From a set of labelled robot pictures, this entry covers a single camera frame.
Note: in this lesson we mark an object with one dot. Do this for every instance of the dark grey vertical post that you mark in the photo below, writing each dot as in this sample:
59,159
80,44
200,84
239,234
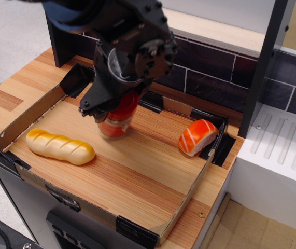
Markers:
264,67

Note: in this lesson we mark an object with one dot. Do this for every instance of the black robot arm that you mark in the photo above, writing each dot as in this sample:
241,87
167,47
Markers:
135,46

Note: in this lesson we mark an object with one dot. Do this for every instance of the white toy sink drainboard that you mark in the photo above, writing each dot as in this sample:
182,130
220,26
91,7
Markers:
264,174

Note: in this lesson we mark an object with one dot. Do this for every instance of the black toy oven front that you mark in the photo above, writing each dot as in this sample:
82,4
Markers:
82,233

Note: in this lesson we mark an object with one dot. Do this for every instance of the toy salmon nigiri sushi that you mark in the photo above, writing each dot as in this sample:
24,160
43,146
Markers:
197,136

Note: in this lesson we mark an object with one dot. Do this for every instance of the light wooden shelf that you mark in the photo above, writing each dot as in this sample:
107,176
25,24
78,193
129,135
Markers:
214,33

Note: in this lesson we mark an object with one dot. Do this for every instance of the red-capped basil spice bottle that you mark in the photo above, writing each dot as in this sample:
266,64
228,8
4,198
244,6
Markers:
117,122

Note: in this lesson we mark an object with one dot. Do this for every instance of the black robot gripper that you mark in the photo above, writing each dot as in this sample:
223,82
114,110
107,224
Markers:
115,76

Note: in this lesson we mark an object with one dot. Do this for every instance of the toy bread loaf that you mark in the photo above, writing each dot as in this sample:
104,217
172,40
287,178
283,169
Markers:
59,147

